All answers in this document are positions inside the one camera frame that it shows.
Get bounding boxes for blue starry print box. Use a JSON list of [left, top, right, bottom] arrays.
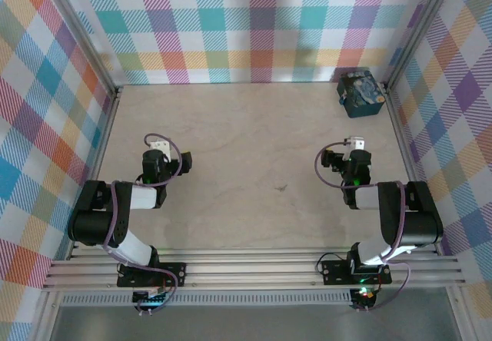
[[337, 70, 387, 119]]

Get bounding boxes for aluminium mounting rails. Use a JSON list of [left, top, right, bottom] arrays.
[[41, 245, 467, 291]]

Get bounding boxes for right control circuit board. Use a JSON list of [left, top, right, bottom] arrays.
[[350, 286, 377, 304]]

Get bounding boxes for control circuit board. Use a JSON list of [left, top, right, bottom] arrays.
[[131, 287, 171, 308], [350, 286, 377, 304]]

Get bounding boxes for left control circuit board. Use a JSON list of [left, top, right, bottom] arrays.
[[131, 287, 171, 308]]

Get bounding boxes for grey metal sheet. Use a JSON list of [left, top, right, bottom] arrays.
[[49, 304, 462, 341]]

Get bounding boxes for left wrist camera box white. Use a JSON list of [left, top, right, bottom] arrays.
[[148, 137, 171, 162]]

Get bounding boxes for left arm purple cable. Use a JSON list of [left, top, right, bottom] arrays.
[[100, 132, 182, 316]]

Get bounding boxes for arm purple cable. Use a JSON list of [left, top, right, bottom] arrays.
[[314, 141, 411, 313], [100, 132, 182, 316]]

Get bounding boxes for aluminium side rail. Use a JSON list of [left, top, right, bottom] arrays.
[[67, 85, 124, 260], [382, 83, 424, 184]]

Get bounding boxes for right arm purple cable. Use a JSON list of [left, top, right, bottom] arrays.
[[314, 141, 411, 313]]

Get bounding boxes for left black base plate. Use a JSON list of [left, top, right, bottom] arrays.
[[116, 262, 188, 289]]

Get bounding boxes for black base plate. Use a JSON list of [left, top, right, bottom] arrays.
[[116, 262, 188, 289], [320, 258, 394, 286]]

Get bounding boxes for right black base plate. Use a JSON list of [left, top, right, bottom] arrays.
[[320, 258, 394, 286]]

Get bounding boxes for aluminium frame post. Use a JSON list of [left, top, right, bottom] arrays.
[[34, 290, 62, 341], [447, 286, 476, 341], [40, 0, 124, 96], [380, 0, 464, 96]]

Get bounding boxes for grey slotted cable duct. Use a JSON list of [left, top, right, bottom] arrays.
[[60, 293, 354, 307]]

